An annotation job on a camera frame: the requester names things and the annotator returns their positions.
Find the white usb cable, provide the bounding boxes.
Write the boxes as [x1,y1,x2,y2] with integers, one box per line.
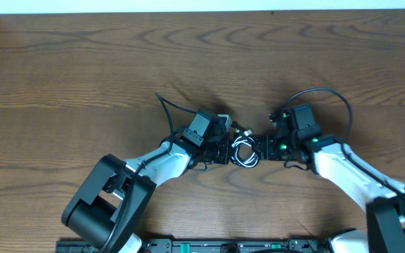
[231,129,260,168]

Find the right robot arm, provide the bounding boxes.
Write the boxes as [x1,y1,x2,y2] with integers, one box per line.
[259,104,405,253]

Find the black usb cable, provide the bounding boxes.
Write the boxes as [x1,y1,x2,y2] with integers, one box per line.
[229,121,262,169]

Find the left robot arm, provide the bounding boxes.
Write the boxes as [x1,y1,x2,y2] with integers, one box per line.
[61,109,232,252]

